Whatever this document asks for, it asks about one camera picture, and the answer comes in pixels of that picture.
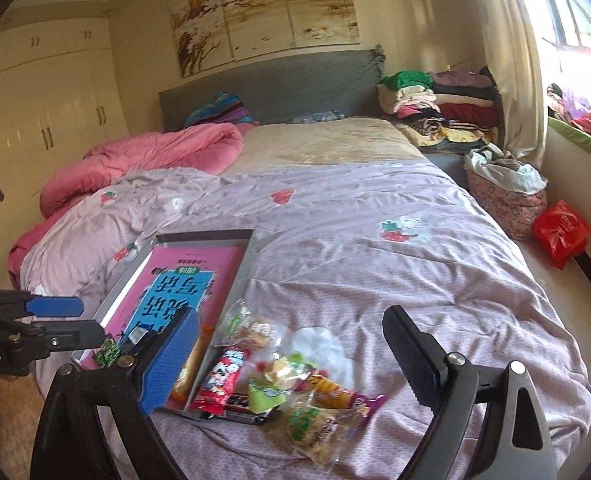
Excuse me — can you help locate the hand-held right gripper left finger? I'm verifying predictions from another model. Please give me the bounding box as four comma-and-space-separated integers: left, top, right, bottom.
28, 307, 201, 480

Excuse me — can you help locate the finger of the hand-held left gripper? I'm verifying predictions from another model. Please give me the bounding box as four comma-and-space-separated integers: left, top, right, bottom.
26, 321, 107, 356
18, 296, 84, 318

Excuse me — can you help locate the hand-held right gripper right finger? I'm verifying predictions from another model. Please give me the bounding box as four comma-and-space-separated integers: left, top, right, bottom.
382, 305, 559, 480

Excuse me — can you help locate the orange snack packet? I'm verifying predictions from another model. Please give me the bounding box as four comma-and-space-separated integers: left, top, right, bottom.
173, 325, 214, 396

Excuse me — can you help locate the dark green snack packet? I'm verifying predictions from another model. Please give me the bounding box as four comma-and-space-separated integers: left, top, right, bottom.
93, 337, 122, 368

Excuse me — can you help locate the small clear pastry packet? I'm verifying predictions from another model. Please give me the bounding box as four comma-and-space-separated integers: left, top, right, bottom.
213, 302, 286, 348

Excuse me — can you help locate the chocolate bar brown wrapper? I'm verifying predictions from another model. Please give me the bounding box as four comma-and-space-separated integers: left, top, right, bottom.
203, 395, 281, 426

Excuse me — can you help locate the yellow red snack packet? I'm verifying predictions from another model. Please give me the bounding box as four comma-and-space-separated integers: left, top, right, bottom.
305, 372, 383, 416

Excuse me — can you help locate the shallow grey box pink print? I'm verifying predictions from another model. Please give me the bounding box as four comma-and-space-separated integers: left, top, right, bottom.
70, 229, 256, 421

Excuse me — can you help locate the clear yellow cake packet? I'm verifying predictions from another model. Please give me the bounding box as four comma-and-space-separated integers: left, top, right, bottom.
263, 352, 316, 386

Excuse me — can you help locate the clear rice cracker packet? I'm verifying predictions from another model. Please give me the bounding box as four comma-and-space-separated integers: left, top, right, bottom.
278, 402, 366, 466

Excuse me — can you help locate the tan fluffy rug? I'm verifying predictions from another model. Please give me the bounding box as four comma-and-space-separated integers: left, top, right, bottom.
0, 375, 46, 480

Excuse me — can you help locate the floral fabric bag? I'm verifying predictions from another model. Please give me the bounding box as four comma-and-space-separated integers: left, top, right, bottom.
465, 167, 549, 241

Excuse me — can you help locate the pink quilt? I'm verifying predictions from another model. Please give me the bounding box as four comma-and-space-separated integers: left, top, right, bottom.
8, 122, 244, 276

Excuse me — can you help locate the red plastic bag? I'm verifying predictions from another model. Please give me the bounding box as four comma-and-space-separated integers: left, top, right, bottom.
533, 200, 591, 270

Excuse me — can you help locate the cream wardrobe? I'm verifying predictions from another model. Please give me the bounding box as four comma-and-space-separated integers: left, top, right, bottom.
0, 7, 131, 291

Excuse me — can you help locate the white crumpled cloth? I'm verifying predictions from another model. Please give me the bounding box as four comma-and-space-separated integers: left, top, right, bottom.
463, 147, 549, 196

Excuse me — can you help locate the beige bed sheet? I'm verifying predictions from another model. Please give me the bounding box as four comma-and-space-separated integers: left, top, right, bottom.
220, 116, 426, 176

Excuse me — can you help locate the stack of folded clothes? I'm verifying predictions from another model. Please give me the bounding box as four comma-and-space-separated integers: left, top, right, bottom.
378, 67, 506, 153

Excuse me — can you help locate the colourful striped pillow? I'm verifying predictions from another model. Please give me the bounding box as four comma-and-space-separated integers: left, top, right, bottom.
184, 91, 260, 128

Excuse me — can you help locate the blue grey patterned cloth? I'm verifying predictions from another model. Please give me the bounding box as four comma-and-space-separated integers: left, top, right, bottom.
288, 110, 346, 125

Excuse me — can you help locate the green-edged window seat cushion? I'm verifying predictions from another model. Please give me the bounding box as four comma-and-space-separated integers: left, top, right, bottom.
545, 82, 591, 166

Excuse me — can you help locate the beige curtain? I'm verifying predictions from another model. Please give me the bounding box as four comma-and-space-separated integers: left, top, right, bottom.
468, 0, 551, 171

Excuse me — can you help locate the grey headboard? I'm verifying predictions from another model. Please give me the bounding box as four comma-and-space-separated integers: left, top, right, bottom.
159, 45, 386, 131

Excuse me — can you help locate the window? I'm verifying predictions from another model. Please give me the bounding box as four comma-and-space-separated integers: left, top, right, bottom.
530, 0, 591, 106

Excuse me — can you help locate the wall painting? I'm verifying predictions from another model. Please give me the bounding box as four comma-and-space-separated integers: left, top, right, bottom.
170, 0, 361, 79

